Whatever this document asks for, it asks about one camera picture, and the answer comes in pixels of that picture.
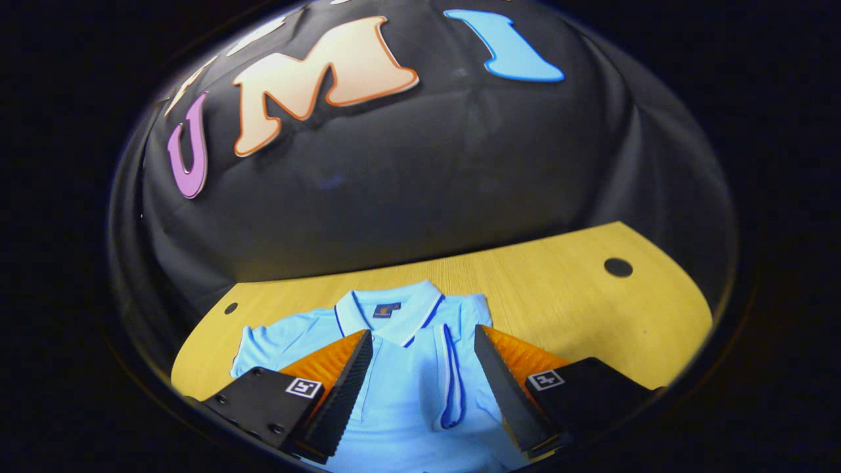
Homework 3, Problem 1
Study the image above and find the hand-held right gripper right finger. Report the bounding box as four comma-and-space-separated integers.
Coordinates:
473, 324, 658, 460

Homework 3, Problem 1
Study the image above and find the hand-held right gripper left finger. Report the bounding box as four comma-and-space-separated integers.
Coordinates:
200, 328, 375, 464

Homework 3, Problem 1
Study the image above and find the light blue T-shirt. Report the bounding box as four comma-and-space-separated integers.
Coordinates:
230, 281, 534, 473

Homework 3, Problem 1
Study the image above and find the black backdrop cloth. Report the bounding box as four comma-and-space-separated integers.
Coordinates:
108, 0, 740, 372

